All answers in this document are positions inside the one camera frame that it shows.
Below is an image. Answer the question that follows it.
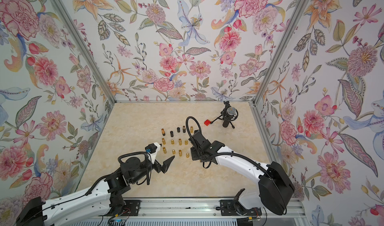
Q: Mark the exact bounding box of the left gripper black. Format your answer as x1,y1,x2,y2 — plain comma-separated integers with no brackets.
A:
131,155,176,184

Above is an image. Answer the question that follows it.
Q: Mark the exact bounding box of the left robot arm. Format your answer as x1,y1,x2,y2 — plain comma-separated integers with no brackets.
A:
15,152,174,226

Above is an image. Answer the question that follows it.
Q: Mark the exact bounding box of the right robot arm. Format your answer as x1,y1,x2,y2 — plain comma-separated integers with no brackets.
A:
186,116,295,216

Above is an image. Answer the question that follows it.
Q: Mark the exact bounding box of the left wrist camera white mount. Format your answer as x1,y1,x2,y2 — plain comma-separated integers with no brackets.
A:
145,142,162,164

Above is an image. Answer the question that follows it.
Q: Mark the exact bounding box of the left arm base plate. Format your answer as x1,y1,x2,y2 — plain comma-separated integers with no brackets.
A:
111,200,142,217

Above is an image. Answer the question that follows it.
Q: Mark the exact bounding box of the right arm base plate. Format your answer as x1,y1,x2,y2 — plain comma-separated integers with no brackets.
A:
216,200,263,217

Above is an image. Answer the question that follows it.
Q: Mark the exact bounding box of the aluminium front rail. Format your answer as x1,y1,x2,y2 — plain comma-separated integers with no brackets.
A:
114,197,306,220

